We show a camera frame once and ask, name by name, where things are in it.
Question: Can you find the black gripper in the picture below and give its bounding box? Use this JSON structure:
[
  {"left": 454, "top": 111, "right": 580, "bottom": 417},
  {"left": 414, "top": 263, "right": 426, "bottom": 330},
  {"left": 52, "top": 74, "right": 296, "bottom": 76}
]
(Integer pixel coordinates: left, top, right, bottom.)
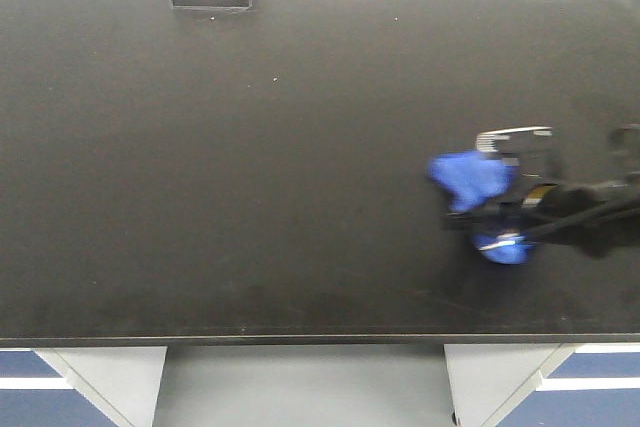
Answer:
[{"left": 443, "top": 172, "right": 608, "bottom": 242}]

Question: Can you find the blue microfiber cloth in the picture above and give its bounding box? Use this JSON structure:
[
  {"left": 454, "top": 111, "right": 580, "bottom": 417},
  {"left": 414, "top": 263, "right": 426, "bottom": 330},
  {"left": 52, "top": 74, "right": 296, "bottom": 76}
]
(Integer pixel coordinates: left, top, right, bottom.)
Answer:
[{"left": 426, "top": 150, "right": 530, "bottom": 265}]

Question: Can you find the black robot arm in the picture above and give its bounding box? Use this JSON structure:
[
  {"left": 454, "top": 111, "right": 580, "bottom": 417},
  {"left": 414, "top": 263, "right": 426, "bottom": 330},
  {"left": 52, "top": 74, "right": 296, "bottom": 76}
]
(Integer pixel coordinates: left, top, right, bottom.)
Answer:
[{"left": 427, "top": 124, "right": 639, "bottom": 265}]

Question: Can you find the right blue white cabinet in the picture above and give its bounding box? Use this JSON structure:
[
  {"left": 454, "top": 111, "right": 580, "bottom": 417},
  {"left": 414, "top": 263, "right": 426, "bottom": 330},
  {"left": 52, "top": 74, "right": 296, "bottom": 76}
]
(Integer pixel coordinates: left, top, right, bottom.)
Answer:
[{"left": 444, "top": 342, "right": 639, "bottom": 426}]

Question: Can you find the blue white cabinet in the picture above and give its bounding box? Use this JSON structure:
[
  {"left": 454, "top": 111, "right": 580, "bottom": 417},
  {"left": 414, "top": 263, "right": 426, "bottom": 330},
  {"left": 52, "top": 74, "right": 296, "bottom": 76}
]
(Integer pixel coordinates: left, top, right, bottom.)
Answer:
[
  {"left": 444, "top": 342, "right": 639, "bottom": 426},
  {"left": 1, "top": 347, "right": 167, "bottom": 426}
]

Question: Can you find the left blue white cabinet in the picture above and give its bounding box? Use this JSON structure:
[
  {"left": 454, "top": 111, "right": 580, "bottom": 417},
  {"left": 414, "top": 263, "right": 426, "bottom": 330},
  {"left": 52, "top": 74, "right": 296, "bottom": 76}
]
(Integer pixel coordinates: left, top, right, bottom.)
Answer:
[{"left": 1, "top": 347, "right": 167, "bottom": 426}]

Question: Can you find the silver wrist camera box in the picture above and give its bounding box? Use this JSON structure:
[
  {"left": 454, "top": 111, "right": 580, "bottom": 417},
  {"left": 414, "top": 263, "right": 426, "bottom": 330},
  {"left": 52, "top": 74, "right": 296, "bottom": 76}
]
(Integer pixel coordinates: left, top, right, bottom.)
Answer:
[{"left": 475, "top": 126, "right": 559, "bottom": 179}]

